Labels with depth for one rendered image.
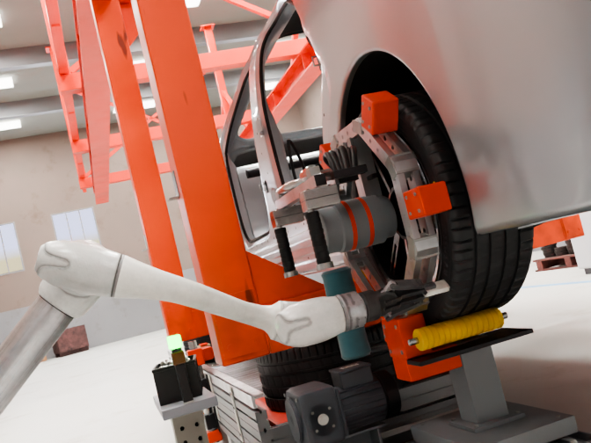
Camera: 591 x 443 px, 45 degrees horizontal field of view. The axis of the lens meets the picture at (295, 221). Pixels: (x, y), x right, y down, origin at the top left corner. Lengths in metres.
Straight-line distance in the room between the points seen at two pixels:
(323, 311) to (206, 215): 0.78
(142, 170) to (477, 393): 2.76
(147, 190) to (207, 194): 1.96
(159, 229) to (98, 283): 2.65
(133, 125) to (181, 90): 1.97
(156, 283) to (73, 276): 0.18
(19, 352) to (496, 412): 1.25
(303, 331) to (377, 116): 0.58
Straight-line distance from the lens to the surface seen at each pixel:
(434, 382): 2.66
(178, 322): 4.24
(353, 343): 2.06
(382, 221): 1.94
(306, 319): 1.66
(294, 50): 8.62
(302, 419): 2.19
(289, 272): 2.08
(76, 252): 1.64
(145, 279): 1.63
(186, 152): 2.36
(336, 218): 1.91
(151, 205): 4.28
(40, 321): 1.80
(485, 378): 2.08
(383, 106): 1.84
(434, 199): 1.69
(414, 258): 1.77
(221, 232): 2.33
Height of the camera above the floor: 0.76
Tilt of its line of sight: 4 degrees up
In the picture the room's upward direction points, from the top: 14 degrees counter-clockwise
